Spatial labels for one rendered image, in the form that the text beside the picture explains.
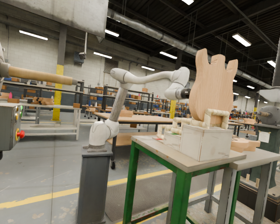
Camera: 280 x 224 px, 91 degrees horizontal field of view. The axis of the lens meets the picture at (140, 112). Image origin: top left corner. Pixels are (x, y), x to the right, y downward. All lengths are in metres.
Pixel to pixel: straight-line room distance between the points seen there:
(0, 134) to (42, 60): 11.10
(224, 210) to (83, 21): 1.28
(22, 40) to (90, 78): 4.53
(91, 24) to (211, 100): 0.69
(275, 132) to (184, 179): 1.89
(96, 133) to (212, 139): 0.97
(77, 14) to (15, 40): 11.77
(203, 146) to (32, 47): 11.81
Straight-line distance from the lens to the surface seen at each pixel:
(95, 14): 0.52
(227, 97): 1.00
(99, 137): 1.37
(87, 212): 1.65
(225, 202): 1.23
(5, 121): 0.83
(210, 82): 0.86
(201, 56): 0.83
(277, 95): 2.19
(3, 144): 0.85
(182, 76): 1.17
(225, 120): 0.95
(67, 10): 0.51
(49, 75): 0.60
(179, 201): 0.82
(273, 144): 2.50
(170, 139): 0.95
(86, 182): 1.48
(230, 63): 1.08
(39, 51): 11.98
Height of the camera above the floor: 1.19
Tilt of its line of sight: 3 degrees down
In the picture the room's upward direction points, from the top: 7 degrees clockwise
